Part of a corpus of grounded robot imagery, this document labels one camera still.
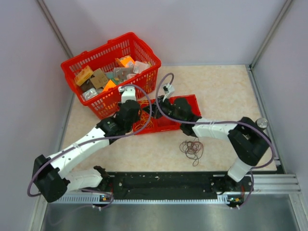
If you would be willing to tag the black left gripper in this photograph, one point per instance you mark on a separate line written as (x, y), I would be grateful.
(136, 119)

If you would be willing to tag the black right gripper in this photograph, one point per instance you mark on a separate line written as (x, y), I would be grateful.
(155, 112)

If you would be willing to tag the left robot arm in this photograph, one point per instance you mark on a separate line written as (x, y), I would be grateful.
(50, 174)

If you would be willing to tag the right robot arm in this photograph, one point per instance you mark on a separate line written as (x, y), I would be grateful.
(248, 140)

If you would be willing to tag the red middle storage bin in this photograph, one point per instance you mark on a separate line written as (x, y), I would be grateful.
(163, 124)

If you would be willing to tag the red storage bin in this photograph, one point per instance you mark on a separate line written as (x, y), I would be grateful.
(163, 124)
(143, 119)
(192, 101)

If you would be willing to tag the red left storage bin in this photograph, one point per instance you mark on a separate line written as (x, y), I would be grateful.
(143, 119)

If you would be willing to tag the yellow green box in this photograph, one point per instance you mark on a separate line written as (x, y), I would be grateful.
(113, 82)

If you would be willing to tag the red right storage bin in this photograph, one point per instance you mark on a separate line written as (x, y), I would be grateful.
(192, 101)

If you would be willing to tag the grey foil pouch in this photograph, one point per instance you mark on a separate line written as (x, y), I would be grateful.
(122, 72)

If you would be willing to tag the silver foil packet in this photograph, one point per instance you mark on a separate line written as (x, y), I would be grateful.
(89, 94)

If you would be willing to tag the brown cardboard package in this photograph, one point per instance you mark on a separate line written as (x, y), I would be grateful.
(99, 78)

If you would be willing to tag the white pink wrapped packet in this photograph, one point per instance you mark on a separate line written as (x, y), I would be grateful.
(139, 67)

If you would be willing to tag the orange hanging-tab box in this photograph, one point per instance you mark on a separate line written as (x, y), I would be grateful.
(126, 61)

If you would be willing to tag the yellow orange snack box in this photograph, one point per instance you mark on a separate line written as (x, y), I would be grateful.
(83, 75)

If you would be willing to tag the black yellow can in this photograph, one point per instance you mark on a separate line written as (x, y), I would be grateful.
(262, 123)

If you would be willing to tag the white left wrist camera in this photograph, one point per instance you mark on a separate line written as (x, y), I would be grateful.
(127, 93)

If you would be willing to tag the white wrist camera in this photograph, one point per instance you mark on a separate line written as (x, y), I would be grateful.
(127, 93)
(168, 90)

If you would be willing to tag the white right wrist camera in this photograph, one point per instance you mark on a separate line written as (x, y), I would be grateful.
(168, 90)

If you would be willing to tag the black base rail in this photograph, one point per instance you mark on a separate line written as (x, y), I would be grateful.
(172, 185)

